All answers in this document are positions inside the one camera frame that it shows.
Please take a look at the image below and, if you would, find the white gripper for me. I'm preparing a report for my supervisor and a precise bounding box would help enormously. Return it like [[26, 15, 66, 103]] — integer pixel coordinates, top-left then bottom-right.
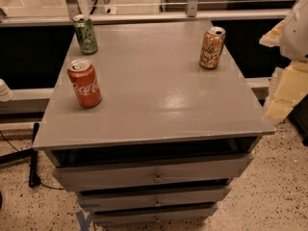
[[259, 0, 308, 122]]

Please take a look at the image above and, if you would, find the red Coca-Cola can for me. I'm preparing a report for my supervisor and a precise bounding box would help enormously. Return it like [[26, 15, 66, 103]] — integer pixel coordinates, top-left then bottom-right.
[[67, 59, 102, 108]]

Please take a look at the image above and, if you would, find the gold LaCroix can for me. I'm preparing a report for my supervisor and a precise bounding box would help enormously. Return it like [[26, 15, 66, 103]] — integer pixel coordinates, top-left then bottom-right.
[[199, 26, 225, 69]]

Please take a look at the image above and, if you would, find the green soda can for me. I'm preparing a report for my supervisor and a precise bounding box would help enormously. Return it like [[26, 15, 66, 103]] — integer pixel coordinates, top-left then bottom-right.
[[73, 14, 98, 54]]

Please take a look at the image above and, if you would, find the top grey drawer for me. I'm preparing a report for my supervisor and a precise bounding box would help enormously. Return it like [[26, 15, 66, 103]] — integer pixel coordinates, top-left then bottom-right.
[[54, 153, 253, 192]]

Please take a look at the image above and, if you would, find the grey drawer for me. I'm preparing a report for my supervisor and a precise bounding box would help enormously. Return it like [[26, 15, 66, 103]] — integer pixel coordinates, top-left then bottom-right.
[[54, 153, 253, 192], [77, 185, 231, 212], [93, 203, 218, 226]]

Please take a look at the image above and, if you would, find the grey drawer cabinet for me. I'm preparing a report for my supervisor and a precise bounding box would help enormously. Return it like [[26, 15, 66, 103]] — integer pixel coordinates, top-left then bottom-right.
[[32, 20, 276, 227]]

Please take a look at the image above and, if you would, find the bottom grey drawer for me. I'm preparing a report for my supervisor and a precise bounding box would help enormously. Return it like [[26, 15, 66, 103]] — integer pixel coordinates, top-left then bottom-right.
[[93, 203, 218, 226]]

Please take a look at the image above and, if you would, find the middle grey drawer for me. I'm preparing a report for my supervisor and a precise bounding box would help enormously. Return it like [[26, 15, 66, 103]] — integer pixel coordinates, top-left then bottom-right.
[[77, 185, 231, 212]]

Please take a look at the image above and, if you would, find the blue tape on floor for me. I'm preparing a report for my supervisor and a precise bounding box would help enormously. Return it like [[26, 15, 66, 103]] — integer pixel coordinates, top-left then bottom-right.
[[76, 207, 103, 231]]

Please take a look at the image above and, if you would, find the black stand leg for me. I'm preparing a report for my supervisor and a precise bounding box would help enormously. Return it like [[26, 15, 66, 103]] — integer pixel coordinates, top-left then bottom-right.
[[0, 132, 41, 188]]

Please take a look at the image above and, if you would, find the white bottle at left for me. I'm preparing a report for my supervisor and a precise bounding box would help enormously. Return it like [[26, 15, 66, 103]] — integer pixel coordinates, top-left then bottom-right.
[[0, 79, 13, 102]]

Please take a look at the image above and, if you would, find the metal railing frame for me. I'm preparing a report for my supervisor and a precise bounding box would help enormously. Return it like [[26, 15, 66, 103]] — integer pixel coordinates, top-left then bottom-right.
[[0, 0, 297, 27]]

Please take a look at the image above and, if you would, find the black cable on floor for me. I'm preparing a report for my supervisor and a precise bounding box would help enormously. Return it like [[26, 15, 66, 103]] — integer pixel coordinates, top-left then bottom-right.
[[0, 130, 65, 191]]

